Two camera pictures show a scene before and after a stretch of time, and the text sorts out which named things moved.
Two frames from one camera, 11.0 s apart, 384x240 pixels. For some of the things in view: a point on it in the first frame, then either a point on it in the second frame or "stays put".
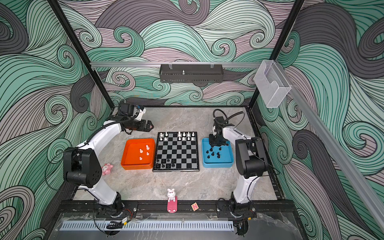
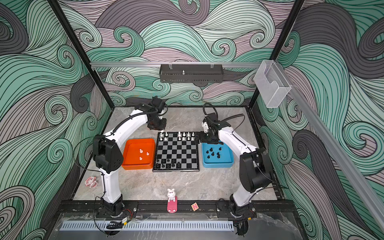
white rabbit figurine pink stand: (172, 203) stays put
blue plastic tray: (217, 156) stays put
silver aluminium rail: (193, 64) stays put
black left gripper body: (138, 125) → (159, 124)
